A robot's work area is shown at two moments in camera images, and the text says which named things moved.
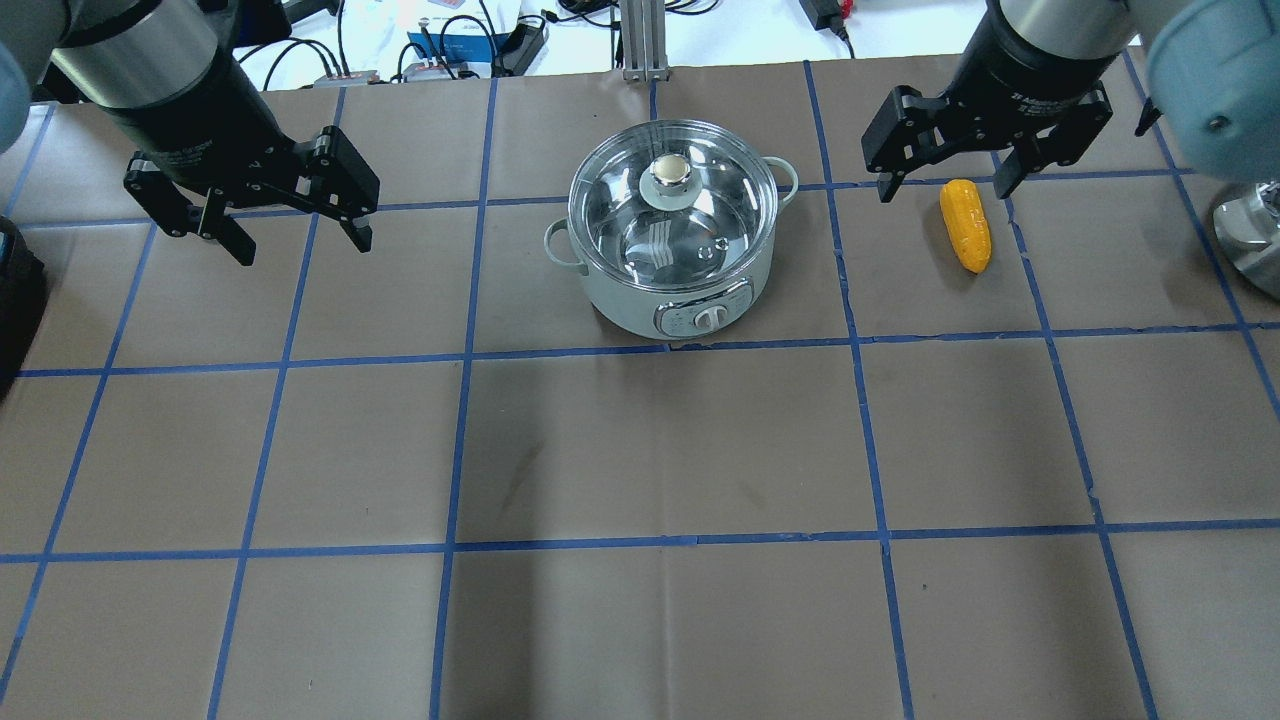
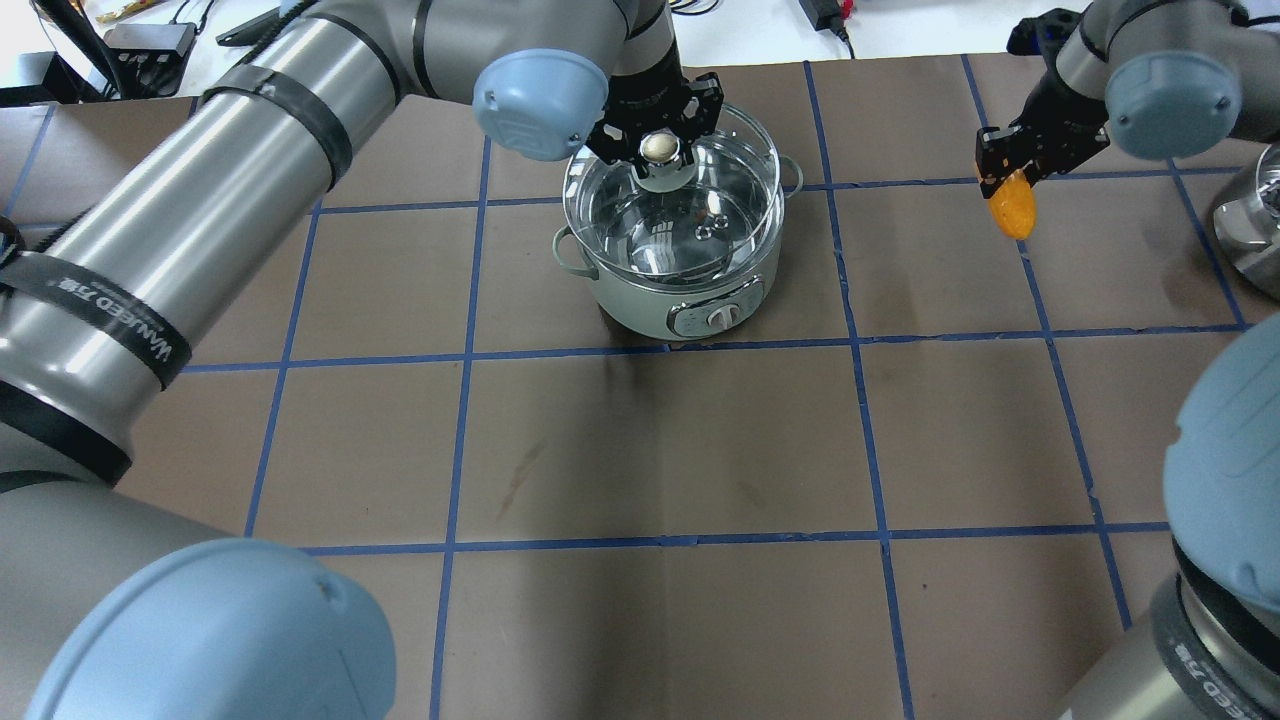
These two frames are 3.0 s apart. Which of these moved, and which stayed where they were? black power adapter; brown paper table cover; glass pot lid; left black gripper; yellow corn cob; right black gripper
Moved: left black gripper; glass pot lid; yellow corn cob; right black gripper
Stayed: brown paper table cover; black power adapter
